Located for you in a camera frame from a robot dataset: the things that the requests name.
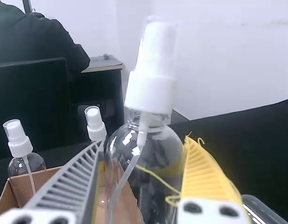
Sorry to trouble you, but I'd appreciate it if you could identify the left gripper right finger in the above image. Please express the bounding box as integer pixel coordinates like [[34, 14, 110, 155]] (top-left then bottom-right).
[[176, 135, 251, 224]]

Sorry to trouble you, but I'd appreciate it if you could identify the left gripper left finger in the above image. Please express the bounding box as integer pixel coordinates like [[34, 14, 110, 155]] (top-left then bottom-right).
[[0, 139, 105, 224]]

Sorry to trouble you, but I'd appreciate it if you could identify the clear plastic spray bottle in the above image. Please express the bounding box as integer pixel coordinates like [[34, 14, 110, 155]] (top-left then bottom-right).
[[2, 119, 47, 196], [104, 109, 185, 224], [84, 105, 108, 142]]

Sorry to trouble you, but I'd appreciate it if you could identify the white spray top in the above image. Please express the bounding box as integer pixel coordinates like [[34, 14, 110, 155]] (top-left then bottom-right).
[[108, 15, 179, 224]]

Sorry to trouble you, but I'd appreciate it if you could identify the cardboard box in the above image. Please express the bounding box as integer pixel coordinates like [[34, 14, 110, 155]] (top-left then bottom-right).
[[0, 166, 144, 224]]

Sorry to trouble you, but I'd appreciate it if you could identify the dark desk with wooden top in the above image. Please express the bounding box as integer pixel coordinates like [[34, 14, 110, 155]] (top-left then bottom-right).
[[68, 55, 125, 143]]

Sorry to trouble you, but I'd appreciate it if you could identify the person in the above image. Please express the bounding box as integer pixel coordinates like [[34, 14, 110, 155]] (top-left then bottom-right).
[[0, 0, 91, 73]]

